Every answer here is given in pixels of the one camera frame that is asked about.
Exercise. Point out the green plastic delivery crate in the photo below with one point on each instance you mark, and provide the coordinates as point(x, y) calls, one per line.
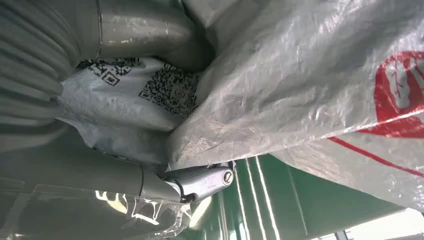
point(251, 205)

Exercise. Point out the grey courier bag red logo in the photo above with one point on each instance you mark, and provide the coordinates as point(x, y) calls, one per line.
point(281, 82)

